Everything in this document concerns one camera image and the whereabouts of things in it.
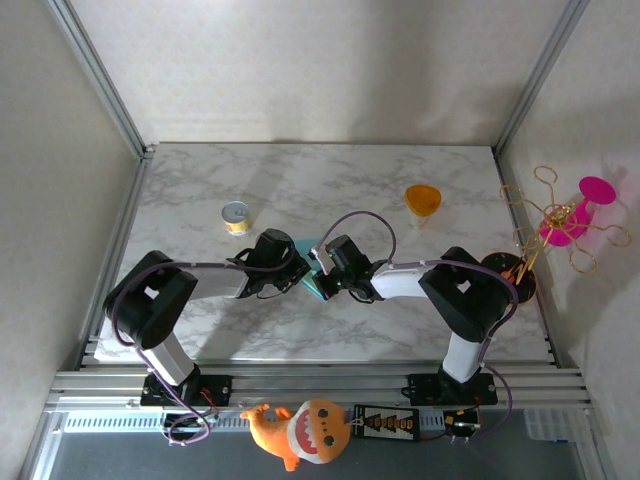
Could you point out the small tin can yellow label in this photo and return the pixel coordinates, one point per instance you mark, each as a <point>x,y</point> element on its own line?
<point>236,212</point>

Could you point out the aluminium frame post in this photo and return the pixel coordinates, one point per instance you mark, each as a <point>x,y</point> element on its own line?
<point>101,75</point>
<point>541,75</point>

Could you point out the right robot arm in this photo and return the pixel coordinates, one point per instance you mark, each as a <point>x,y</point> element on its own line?
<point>465,295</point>

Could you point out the clear plastic organizer box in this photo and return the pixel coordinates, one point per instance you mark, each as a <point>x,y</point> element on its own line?
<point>550,425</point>

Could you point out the aluminium rail bed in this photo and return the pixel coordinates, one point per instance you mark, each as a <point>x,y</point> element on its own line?
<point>320,387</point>

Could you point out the black power adapter module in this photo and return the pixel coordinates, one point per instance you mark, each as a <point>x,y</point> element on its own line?
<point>182,421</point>
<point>462,425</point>

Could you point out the pink plastic wine glass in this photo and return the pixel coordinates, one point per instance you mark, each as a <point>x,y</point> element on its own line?
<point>597,190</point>

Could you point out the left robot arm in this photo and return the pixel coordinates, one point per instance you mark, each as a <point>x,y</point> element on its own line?
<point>150,300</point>

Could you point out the light blue paper sheet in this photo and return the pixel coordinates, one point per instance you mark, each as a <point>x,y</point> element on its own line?
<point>303,246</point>

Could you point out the orange shark plush toy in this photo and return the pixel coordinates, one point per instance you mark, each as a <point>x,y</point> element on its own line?
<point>300,435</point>

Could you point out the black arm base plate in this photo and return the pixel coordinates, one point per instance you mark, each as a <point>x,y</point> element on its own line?
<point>425,390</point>
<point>220,390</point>

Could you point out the white cup with orange lid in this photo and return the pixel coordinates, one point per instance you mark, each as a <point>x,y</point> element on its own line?
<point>422,197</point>

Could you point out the aluminium side rail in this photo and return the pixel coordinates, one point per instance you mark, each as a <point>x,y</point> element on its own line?
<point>504,170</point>
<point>133,200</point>

